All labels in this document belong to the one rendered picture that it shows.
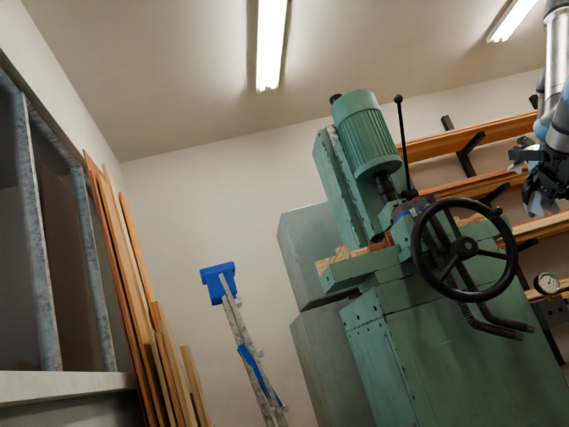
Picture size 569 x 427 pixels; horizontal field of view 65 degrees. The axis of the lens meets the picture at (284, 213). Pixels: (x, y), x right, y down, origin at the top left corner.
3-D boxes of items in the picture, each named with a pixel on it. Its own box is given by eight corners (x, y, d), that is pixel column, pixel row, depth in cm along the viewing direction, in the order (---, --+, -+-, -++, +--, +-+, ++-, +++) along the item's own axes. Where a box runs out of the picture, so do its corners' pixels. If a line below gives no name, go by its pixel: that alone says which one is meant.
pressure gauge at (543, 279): (548, 302, 128) (534, 275, 130) (539, 304, 131) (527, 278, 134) (566, 296, 128) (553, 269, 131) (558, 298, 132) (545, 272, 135)
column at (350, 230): (376, 295, 167) (316, 129, 188) (362, 303, 188) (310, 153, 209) (430, 278, 170) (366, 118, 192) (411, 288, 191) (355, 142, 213)
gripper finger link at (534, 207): (533, 232, 104) (545, 202, 98) (516, 216, 108) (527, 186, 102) (545, 229, 104) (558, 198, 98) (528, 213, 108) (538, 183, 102)
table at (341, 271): (339, 277, 123) (333, 256, 125) (323, 295, 152) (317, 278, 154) (532, 220, 132) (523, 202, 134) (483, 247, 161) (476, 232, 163)
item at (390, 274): (378, 284, 133) (374, 271, 134) (362, 296, 153) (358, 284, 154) (498, 248, 139) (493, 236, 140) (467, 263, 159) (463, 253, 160)
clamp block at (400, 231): (411, 245, 128) (400, 216, 130) (397, 256, 140) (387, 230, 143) (458, 231, 130) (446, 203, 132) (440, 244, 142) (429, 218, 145)
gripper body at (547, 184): (549, 207, 96) (566, 162, 88) (522, 185, 102) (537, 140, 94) (579, 199, 97) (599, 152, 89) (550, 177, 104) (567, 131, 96)
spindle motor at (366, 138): (362, 169, 154) (334, 93, 163) (352, 188, 170) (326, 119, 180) (410, 157, 156) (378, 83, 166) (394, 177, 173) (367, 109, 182)
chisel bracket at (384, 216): (395, 224, 152) (387, 202, 154) (384, 236, 165) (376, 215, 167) (416, 219, 153) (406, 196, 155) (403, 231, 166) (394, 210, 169)
